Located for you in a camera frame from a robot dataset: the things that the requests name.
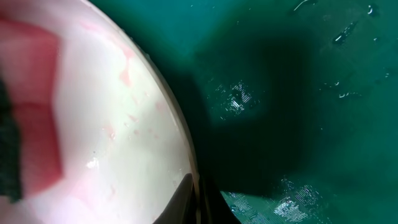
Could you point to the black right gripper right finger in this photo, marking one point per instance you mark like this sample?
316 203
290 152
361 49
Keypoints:
214 209

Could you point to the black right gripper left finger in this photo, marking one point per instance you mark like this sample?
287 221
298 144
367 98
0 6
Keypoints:
181 208

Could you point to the white pink plate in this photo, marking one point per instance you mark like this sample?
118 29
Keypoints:
123 142

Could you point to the orange sponge with green scourer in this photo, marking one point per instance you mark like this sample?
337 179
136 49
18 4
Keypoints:
30 159

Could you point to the blue plastic tray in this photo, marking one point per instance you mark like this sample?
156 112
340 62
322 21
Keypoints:
292 105

